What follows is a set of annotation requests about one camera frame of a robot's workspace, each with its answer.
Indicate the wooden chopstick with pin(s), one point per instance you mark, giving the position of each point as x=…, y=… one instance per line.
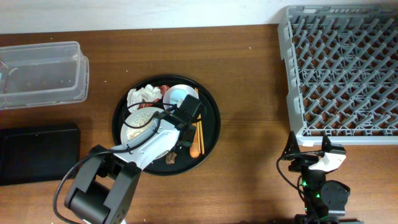
x=198, y=131

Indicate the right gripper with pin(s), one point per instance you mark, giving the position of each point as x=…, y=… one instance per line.
x=302, y=161

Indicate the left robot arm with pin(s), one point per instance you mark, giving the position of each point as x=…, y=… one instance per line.
x=106, y=179

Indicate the wooden chopstick right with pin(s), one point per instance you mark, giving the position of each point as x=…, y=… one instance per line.
x=200, y=131

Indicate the white plate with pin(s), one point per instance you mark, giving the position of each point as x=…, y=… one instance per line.
x=148, y=134

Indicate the black waste bin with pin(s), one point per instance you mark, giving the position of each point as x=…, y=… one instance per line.
x=38, y=154

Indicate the clear plastic bin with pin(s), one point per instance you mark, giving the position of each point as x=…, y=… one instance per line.
x=48, y=74

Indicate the rice pile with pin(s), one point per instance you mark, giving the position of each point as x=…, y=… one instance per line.
x=137, y=123

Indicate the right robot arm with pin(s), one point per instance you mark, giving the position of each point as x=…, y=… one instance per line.
x=324, y=200

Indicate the white bowl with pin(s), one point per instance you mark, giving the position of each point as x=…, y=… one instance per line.
x=189, y=91

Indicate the grey dishwasher rack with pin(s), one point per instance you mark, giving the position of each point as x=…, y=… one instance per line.
x=341, y=64

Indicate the wooden chopstick left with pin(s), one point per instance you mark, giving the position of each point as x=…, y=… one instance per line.
x=198, y=131

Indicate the round black tray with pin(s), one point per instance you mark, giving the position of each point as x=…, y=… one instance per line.
x=210, y=119

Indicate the red snack wrapper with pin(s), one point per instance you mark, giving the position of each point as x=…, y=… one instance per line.
x=163, y=89

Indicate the orange carrot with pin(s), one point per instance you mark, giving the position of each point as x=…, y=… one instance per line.
x=195, y=150

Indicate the light blue cup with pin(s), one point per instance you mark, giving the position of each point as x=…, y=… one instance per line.
x=177, y=95

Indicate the white tissue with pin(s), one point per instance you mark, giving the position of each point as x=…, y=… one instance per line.
x=132, y=99

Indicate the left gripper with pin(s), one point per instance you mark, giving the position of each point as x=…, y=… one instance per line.
x=190, y=142

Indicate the brown food scrap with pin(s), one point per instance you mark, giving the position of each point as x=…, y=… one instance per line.
x=170, y=158

